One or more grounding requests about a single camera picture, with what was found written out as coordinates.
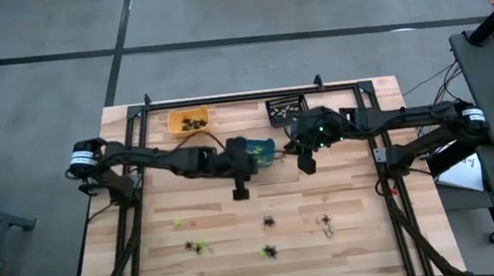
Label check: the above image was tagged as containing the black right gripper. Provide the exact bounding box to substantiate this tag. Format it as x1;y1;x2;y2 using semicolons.
280;102;358;179

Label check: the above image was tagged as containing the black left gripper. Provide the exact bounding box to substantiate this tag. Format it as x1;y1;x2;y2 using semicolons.
209;134;264;205

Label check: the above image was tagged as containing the teal plastic bin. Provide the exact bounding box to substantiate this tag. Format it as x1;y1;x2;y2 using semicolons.
246;136;278;170

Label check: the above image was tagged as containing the black mesh plastic basket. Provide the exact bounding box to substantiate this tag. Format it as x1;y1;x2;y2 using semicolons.
264;93;313;131

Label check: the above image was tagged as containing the orange plastic bin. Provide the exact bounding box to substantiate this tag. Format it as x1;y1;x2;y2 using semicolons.
165;104;212;141

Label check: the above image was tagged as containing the white printed sheet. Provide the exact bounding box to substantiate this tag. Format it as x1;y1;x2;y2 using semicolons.
432;149;487;197

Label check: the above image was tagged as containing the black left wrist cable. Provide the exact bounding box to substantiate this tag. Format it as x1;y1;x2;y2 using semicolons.
167;127;229;159

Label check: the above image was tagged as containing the black aluminium table frame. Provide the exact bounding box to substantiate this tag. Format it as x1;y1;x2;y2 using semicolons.
48;61;467;276

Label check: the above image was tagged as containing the black cable bundle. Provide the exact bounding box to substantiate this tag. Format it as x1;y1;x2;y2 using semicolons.
399;59;471;141

